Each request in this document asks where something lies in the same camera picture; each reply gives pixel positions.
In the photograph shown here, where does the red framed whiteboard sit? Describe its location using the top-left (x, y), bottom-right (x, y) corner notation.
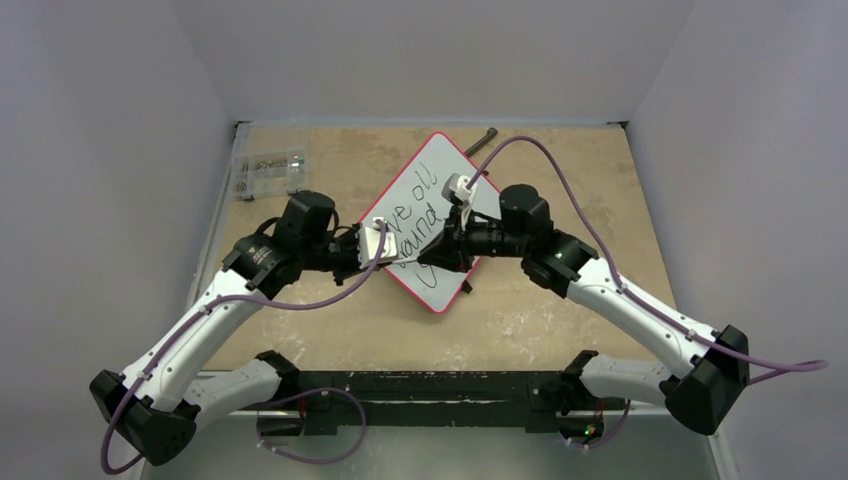
top-left (363, 132), bottom-right (478, 313)

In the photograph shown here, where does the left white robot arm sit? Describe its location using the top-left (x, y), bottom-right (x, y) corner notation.
top-left (89, 190), bottom-right (398, 475)

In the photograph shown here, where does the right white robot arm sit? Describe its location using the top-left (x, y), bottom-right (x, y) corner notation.
top-left (417, 176), bottom-right (750, 435)

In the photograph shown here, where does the clear plastic screw box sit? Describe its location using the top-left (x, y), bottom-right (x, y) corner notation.
top-left (231, 148), bottom-right (310, 201)

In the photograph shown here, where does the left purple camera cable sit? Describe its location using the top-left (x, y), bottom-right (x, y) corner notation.
top-left (99, 219), bottom-right (389, 476)

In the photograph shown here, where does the purple camera cable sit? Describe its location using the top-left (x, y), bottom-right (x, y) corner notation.
top-left (466, 135), bottom-right (829, 387)
top-left (99, 219), bottom-right (389, 476)

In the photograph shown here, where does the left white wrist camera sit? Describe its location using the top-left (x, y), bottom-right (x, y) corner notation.
top-left (359, 217), bottom-right (400, 268)

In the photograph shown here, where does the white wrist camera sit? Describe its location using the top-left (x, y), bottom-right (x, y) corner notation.
top-left (359, 217), bottom-right (400, 268)
top-left (441, 173), bottom-right (477, 230)

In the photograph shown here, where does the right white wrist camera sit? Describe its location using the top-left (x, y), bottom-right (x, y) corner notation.
top-left (441, 173), bottom-right (477, 230)

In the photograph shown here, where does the black whiteboard stand bracket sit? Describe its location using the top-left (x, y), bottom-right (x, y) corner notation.
top-left (464, 127), bottom-right (498, 158)

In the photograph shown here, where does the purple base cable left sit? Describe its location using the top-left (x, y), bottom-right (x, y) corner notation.
top-left (256, 387), bottom-right (368, 465)

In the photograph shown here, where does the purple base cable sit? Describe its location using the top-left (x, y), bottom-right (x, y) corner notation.
top-left (256, 387), bottom-right (368, 465)
top-left (563, 400), bottom-right (632, 452)

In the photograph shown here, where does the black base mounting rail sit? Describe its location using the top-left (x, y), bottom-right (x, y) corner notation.
top-left (233, 369), bottom-right (627, 439)

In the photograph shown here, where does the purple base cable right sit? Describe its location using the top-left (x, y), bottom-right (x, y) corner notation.
top-left (563, 400), bottom-right (632, 452)

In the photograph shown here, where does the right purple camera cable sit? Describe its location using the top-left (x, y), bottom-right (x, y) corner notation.
top-left (466, 135), bottom-right (829, 387)

